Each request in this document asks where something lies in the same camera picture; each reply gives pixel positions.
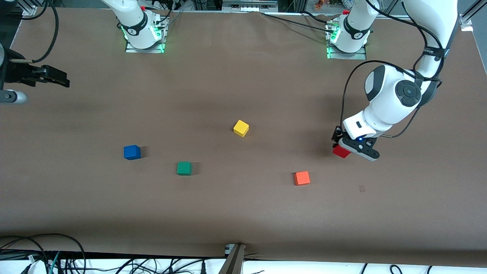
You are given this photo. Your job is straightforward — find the orange cube block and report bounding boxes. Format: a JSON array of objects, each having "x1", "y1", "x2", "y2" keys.
[{"x1": 293, "y1": 171, "x2": 311, "y2": 186}]

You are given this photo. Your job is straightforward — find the yellow cube block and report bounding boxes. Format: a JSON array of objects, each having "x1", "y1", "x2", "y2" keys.
[{"x1": 233, "y1": 119, "x2": 250, "y2": 138}]

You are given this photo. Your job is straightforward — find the blue cube block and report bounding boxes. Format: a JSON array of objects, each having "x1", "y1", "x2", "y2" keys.
[{"x1": 123, "y1": 145, "x2": 141, "y2": 161}]

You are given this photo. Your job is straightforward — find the brown table cover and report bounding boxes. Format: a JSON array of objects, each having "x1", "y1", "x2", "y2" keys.
[{"x1": 0, "y1": 8, "x2": 487, "y2": 267}]

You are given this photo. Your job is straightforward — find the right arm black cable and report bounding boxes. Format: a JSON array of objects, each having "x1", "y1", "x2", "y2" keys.
[{"x1": 32, "y1": 0, "x2": 59, "y2": 64}]

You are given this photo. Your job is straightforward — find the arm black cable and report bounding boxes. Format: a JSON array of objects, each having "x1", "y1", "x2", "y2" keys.
[
  {"x1": 340, "y1": 0, "x2": 446, "y2": 139},
  {"x1": 32, "y1": 0, "x2": 59, "y2": 64}
]

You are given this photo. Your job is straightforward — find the aluminium frame profile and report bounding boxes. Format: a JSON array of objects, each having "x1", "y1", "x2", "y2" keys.
[
  {"x1": 21, "y1": 0, "x2": 43, "y2": 16},
  {"x1": 458, "y1": 0, "x2": 487, "y2": 32}
]

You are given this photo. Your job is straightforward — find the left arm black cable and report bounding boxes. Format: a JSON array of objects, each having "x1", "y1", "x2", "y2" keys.
[{"x1": 340, "y1": 0, "x2": 446, "y2": 139}]

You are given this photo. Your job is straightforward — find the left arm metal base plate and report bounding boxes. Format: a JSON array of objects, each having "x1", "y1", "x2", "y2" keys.
[{"x1": 326, "y1": 23, "x2": 368, "y2": 61}]

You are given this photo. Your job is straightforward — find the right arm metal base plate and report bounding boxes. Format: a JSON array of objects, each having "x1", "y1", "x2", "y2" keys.
[{"x1": 125, "y1": 17, "x2": 167, "y2": 54}]

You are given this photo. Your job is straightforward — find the short black table cable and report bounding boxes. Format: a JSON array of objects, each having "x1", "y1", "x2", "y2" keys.
[{"x1": 301, "y1": 11, "x2": 336, "y2": 24}]

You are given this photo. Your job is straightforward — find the long black table cable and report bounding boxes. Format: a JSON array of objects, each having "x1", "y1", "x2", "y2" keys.
[{"x1": 261, "y1": 12, "x2": 335, "y2": 34}]

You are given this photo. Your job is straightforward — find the grey metal post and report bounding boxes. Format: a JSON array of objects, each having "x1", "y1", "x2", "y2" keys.
[{"x1": 219, "y1": 244, "x2": 246, "y2": 274}]

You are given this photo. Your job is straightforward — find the black looped floor cable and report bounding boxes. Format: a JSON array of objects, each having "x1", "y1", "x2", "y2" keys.
[{"x1": 0, "y1": 233, "x2": 86, "y2": 274}]

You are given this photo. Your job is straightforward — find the green floor cable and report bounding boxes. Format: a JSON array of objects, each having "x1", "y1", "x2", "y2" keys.
[{"x1": 49, "y1": 251, "x2": 61, "y2": 274}]

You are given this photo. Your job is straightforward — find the black cable bundle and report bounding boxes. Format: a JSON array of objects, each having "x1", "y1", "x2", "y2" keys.
[{"x1": 61, "y1": 257, "x2": 229, "y2": 274}]

